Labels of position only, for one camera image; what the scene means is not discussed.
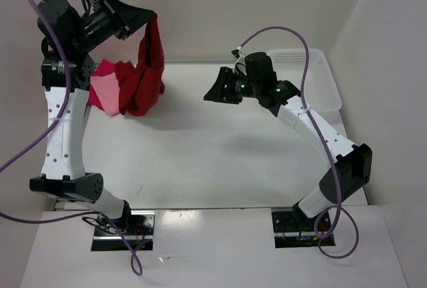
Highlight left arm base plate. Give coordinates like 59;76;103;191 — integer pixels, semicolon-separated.
82;211;155;252

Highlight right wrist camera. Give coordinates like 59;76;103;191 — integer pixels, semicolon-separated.
231;46;246;76

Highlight dark red t shirt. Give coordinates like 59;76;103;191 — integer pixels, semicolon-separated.
115;17;165;117

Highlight light pink t shirt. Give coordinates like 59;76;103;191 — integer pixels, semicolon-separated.
91;73;119;116

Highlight magenta t shirt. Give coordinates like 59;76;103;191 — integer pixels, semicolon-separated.
87;59;119;116

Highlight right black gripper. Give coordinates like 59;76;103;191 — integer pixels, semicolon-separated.
203;66;261;104

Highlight white plastic basket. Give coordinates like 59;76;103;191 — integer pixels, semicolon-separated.
267;48;342;113

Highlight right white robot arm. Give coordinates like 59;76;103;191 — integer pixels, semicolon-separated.
204;52;372;230

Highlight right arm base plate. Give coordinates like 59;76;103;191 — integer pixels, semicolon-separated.
271;207;320;249

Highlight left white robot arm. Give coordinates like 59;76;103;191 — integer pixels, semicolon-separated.
29;0;155;235

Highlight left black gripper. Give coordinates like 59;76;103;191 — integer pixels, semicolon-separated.
74;0;157;53

